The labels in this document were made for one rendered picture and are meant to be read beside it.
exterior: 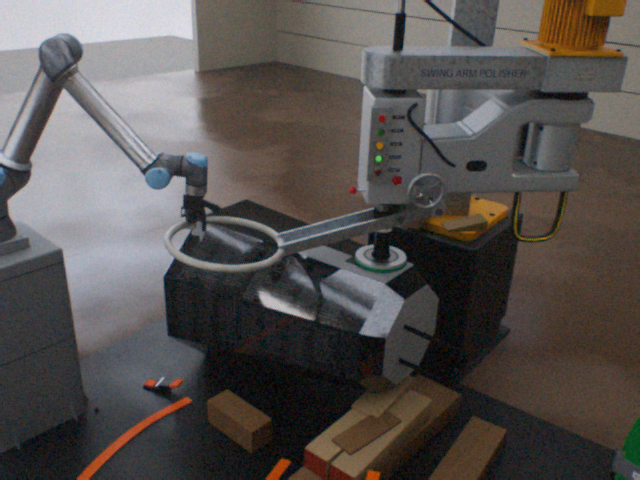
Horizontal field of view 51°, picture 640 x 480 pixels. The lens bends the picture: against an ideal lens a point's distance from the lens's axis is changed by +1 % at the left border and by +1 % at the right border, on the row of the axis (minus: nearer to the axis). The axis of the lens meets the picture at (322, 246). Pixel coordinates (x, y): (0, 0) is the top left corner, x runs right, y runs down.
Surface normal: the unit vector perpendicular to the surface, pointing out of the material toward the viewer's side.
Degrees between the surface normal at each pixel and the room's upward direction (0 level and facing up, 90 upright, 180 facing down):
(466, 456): 0
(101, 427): 0
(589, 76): 90
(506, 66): 90
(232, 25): 90
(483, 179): 90
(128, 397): 0
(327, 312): 45
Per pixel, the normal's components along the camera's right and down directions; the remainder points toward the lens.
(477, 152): 0.12, 0.44
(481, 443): 0.04, -0.90
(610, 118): -0.69, 0.29
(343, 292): -0.39, -0.40
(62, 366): 0.73, 0.32
